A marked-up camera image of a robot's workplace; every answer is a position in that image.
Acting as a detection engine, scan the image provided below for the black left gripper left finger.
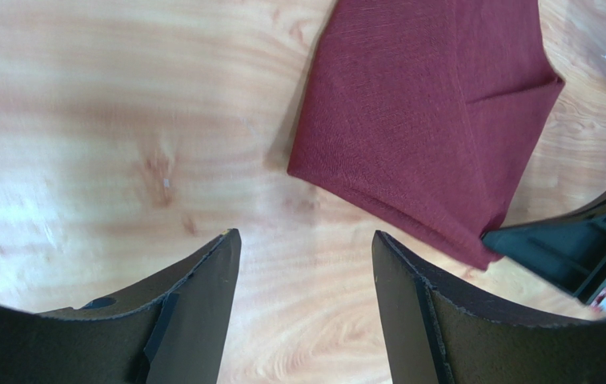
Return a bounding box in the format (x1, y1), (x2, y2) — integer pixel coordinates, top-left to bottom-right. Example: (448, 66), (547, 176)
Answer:
(0, 229), (241, 383)

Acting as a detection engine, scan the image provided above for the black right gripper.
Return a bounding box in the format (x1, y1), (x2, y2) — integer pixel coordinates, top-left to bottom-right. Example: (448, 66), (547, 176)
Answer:
(481, 191), (606, 312)

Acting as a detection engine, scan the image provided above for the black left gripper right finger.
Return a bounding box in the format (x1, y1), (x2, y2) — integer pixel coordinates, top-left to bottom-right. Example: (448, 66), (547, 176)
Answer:
(372, 231), (606, 383)

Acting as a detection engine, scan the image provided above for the dark red cloth napkin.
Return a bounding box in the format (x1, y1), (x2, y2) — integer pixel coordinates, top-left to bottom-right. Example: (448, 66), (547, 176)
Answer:
(287, 0), (564, 270)

